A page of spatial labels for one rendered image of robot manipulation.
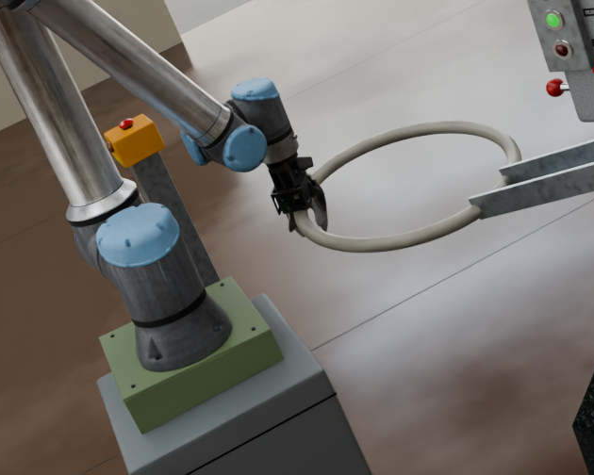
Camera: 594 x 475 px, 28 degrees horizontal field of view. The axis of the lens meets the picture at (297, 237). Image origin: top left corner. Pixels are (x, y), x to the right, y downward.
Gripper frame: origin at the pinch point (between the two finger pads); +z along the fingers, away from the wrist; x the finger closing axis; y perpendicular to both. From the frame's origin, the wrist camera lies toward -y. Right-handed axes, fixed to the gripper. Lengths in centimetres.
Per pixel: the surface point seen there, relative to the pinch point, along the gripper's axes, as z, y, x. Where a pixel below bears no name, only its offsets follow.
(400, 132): -7.4, -21.4, 19.8
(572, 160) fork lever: -12, 16, 59
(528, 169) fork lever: -9, 10, 50
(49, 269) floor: 108, -203, -207
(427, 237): -6.1, 23.6, 30.1
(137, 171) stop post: -4, -42, -56
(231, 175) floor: 107, -254, -126
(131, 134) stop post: -14, -42, -53
